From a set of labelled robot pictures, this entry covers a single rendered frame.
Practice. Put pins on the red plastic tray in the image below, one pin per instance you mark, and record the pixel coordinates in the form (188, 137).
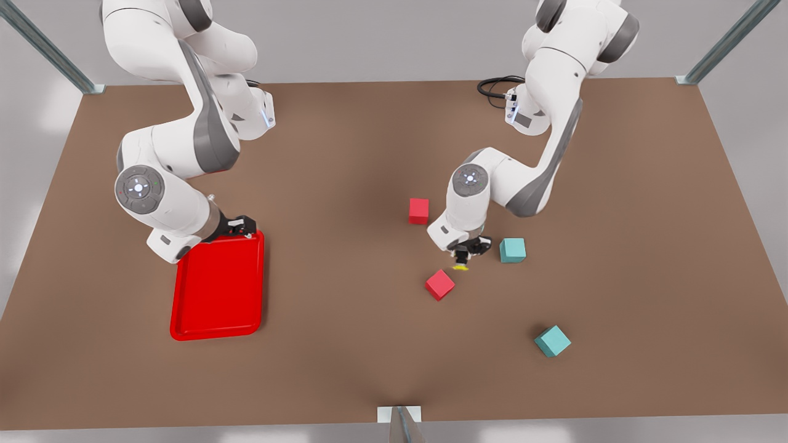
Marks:
(219, 289)

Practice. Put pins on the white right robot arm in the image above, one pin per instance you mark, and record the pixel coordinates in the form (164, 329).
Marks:
(166, 141)

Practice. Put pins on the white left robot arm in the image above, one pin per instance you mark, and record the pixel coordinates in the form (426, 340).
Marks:
(542, 123)

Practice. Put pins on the teal cube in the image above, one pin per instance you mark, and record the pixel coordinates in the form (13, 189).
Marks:
(512, 250)
(552, 341)

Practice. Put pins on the red cube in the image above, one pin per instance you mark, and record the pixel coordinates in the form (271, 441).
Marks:
(439, 284)
(418, 210)

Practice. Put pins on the silver frame post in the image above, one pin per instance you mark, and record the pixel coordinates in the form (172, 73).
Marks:
(46, 46)
(403, 424)
(726, 43)

